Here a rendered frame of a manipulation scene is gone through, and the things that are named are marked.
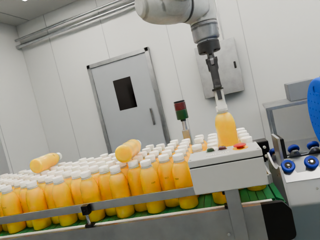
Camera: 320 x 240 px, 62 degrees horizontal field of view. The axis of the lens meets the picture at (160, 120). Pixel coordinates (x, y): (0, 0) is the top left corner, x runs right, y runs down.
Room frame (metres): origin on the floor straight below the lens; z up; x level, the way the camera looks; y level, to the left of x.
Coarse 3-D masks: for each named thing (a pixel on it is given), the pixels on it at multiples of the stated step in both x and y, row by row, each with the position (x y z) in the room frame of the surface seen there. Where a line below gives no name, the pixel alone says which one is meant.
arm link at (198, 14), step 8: (192, 0) 0.82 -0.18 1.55; (200, 0) 0.84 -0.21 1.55; (208, 0) 0.85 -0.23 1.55; (192, 8) 0.83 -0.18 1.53; (200, 8) 0.84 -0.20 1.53; (208, 8) 0.85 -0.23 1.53; (216, 8) 0.89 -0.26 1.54; (192, 16) 0.85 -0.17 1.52; (200, 16) 0.86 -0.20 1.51; (208, 16) 0.86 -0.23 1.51; (216, 16) 0.89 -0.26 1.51; (192, 24) 0.89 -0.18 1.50
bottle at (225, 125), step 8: (224, 112) 0.89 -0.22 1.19; (216, 120) 0.90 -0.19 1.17; (224, 120) 0.87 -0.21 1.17; (232, 120) 0.88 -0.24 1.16; (216, 128) 0.90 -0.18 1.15; (224, 128) 0.87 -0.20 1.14; (232, 128) 0.87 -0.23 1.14; (224, 136) 0.88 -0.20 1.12; (232, 136) 0.87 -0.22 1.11; (224, 144) 0.88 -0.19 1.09; (232, 144) 0.87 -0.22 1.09
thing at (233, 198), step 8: (232, 192) 0.73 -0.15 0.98; (232, 200) 0.74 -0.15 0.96; (240, 200) 0.73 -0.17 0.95; (232, 208) 0.74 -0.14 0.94; (240, 208) 0.73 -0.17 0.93; (232, 216) 0.74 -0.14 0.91; (240, 216) 0.73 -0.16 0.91; (232, 224) 0.74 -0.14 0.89; (240, 224) 0.73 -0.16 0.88; (240, 232) 0.74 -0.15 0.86
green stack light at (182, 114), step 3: (177, 111) 1.41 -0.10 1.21; (180, 111) 1.40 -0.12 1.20; (183, 111) 1.40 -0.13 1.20; (186, 111) 1.41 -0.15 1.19; (177, 114) 1.41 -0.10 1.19; (180, 114) 1.40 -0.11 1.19; (183, 114) 1.40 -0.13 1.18; (186, 114) 1.40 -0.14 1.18; (177, 117) 1.41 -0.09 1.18; (180, 117) 1.40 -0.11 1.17; (183, 117) 1.40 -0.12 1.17; (186, 117) 1.40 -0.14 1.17
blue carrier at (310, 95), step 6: (318, 78) 0.94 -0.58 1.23; (312, 84) 0.99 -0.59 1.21; (318, 84) 0.93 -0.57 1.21; (312, 90) 1.00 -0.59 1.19; (318, 90) 0.96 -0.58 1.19; (312, 96) 1.01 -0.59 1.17; (318, 96) 0.95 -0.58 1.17; (312, 102) 1.02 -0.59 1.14; (318, 102) 0.97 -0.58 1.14; (312, 108) 1.04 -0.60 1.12; (318, 108) 0.98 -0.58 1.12; (312, 114) 1.05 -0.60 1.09; (318, 114) 0.99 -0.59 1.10; (312, 120) 1.06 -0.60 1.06; (318, 120) 1.00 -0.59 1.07; (312, 126) 1.07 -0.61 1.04; (318, 126) 1.01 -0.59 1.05; (318, 132) 1.02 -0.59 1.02; (318, 138) 1.04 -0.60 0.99
